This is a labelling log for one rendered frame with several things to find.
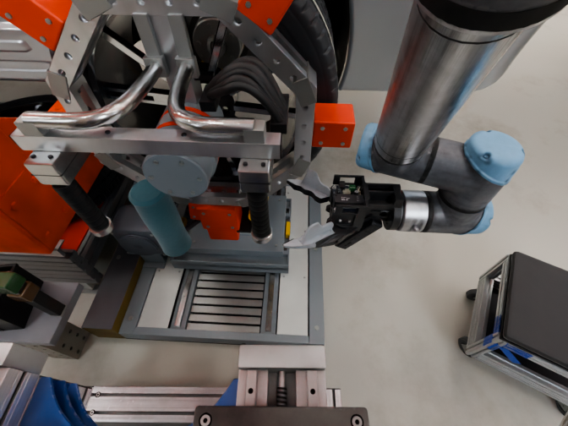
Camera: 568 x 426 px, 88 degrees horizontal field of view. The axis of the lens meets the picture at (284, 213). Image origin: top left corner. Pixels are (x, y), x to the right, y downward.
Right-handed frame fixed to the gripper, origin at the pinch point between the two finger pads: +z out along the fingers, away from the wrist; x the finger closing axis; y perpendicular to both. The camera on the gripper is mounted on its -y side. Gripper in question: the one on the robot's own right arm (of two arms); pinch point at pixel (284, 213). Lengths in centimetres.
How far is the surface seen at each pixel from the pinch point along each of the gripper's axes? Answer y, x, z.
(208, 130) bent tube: 17.1, -1.6, 11.1
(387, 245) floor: -83, -44, -49
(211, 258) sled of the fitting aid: -68, -25, 32
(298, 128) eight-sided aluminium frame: 3.8, -20.5, -2.2
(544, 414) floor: -83, 23, -94
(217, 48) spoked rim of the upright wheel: 15.4, -31.0, 15.5
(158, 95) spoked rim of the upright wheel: 4.2, -31.0, 32.0
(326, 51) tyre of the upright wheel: 16.0, -29.6, -7.2
